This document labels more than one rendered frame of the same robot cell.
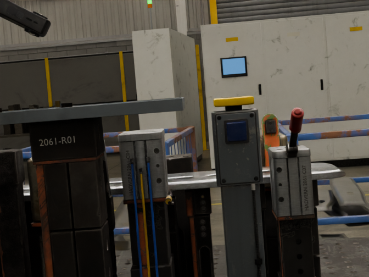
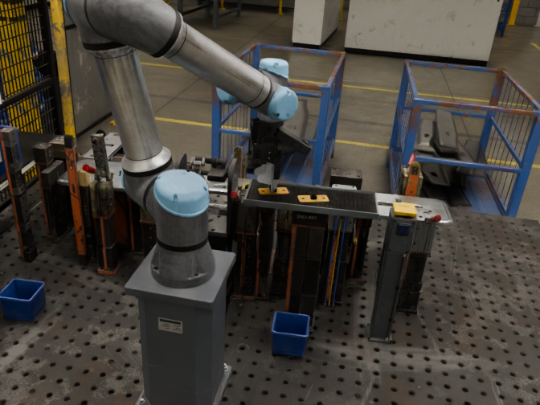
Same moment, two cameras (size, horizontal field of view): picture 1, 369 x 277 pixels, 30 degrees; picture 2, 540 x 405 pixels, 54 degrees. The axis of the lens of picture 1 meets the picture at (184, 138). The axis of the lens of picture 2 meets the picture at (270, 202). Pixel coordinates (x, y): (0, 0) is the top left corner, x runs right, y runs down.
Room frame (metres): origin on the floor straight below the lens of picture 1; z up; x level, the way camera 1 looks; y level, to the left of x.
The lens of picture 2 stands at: (-0.27, 0.22, 1.82)
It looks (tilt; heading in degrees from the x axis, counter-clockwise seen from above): 27 degrees down; 3
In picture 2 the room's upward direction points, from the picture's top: 4 degrees clockwise
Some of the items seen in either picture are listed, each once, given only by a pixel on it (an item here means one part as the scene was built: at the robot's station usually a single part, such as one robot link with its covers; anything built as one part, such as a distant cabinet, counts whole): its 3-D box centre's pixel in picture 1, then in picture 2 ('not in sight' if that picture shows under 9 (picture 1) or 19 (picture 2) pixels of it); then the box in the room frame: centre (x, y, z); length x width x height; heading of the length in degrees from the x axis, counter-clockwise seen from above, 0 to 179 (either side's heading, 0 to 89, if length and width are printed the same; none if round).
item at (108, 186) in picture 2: not in sight; (105, 227); (1.26, 0.87, 0.88); 0.07 x 0.06 x 0.35; 178
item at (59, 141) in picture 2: not in sight; (67, 182); (1.56, 1.14, 0.88); 0.08 x 0.08 x 0.36; 88
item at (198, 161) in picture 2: not in sight; (206, 227); (1.21, 0.51, 0.94); 0.18 x 0.13 x 0.49; 88
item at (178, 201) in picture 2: not in sight; (180, 205); (0.75, 0.48, 1.27); 0.13 x 0.12 x 0.14; 43
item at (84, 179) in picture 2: not in sight; (87, 217); (1.30, 0.95, 0.88); 0.04 x 0.04 x 0.36; 88
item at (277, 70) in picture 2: not in sight; (272, 81); (1.07, 0.31, 1.48); 0.09 x 0.08 x 0.11; 133
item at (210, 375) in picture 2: not in sight; (184, 334); (0.75, 0.47, 0.90); 0.21 x 0.21 x 0.40; 84
